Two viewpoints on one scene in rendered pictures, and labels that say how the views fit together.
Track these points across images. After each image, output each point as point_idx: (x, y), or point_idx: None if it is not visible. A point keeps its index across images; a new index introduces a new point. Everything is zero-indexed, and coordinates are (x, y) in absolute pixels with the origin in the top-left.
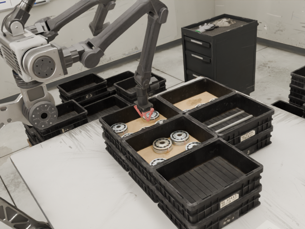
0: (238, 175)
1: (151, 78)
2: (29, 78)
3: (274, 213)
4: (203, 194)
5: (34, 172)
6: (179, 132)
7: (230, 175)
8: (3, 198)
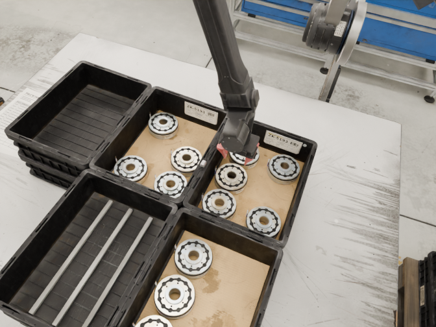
0: None
1: (235, 124)
2: None
3: (12, 169)
4: (90, 115)
5: (337, 115)
6: (174, 189)
7: (63, 152)
8: (328, 90)
